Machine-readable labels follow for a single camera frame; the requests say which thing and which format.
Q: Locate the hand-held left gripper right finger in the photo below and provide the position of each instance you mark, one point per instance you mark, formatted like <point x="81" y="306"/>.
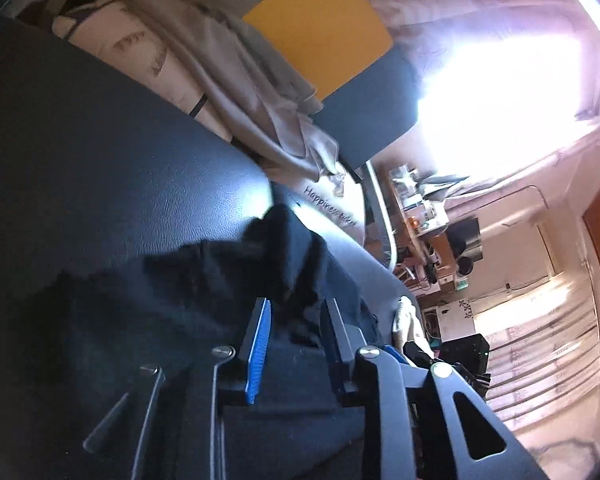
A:
<point x="333" y="360"/>

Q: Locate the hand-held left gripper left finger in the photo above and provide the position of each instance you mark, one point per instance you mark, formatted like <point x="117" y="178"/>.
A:
<point x="257" y="355"/>

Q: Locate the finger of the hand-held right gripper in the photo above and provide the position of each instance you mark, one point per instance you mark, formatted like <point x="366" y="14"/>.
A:
<point x="417" y="354"/>

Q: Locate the black sweater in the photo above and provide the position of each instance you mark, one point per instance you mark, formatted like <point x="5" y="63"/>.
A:
<point x="285" y="245"/>

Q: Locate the black monitor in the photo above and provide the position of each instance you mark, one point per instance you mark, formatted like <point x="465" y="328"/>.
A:
<point x="462" y="240"/>

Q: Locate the wooden desk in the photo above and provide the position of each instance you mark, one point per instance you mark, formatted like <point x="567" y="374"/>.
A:
<point x="420" y="230"/>

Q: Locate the white lettered pillow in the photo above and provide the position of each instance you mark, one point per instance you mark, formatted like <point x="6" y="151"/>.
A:
<point x="330" y="205"/>

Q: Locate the dark headboard panel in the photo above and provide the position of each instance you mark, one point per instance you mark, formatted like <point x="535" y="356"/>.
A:
<point x="367" y="110"/>

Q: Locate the beige grey cloth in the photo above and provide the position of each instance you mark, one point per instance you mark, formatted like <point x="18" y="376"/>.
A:
<point x="260" y="100"/>

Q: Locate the yellow headboard panel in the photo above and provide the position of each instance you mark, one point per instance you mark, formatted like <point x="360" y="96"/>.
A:
<point x="325" y="30"/>

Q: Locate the white leaf print pillow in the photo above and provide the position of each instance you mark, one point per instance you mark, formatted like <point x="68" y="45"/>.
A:
<point x="130" y="45"/>

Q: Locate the light curtain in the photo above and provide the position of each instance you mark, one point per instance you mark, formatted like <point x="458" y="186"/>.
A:
<point x="480" y="15"/>

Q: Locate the white curved rail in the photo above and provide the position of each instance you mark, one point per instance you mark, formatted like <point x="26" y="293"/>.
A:
<point x="382" y="215"/>

